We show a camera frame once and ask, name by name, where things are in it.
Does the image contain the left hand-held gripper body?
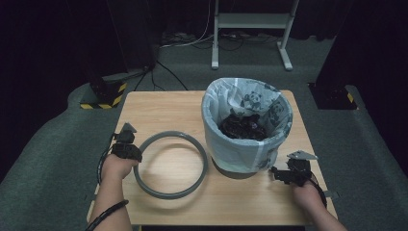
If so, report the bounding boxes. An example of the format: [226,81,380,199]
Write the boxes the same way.
[110,122,138,160]

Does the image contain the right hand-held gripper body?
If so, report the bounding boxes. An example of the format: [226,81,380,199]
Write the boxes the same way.
[286,149,319,188]

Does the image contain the white panda print plastic bag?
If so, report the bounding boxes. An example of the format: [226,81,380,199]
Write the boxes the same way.
[201,77,293,174]

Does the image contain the gray plastic bin ring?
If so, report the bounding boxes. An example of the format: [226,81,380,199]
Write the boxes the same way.
[133,130,209,200]

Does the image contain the person's left hand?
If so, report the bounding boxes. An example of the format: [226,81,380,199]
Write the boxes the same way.
[101,155,140,188]

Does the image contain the person's right hand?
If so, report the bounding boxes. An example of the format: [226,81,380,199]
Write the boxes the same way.
[291,180,325,214]

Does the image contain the hazard-striped stand base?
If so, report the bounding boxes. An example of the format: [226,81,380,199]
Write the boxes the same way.
[79,81,128,111]
[308,82,359,111]

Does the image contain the dark crumpled scraps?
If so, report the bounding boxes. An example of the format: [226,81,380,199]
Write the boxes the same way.
[218,113,268,141]

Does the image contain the dark upright panel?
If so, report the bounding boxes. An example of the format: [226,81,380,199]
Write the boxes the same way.
[107,0,158,73]

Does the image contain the dark curtain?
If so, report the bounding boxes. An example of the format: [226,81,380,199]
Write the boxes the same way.
[0,0,97,181]
[316,0,408,167]

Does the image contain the white metal stand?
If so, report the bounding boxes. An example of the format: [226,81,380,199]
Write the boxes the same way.
[210,0,301,72]

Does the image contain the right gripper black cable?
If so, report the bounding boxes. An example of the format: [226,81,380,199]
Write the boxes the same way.
[307,177,329,209]

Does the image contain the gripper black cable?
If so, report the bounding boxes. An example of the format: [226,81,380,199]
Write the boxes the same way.
[307,177,329,209]
[84,133,130,231]

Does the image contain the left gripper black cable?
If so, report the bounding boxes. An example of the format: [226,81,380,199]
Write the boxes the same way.
[84,133,130,231]

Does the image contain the short black floor cable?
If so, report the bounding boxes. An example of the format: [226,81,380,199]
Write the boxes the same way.
[133,65,166,92]

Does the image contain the long black floor cable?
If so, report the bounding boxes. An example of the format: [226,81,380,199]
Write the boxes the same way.
[156,60,190,91]

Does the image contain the white floor cable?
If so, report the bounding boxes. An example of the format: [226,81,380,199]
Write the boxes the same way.
[159,0,216,50]

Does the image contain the tangle of black cables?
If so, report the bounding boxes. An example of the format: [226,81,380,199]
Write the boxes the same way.
[219,30,280,52]

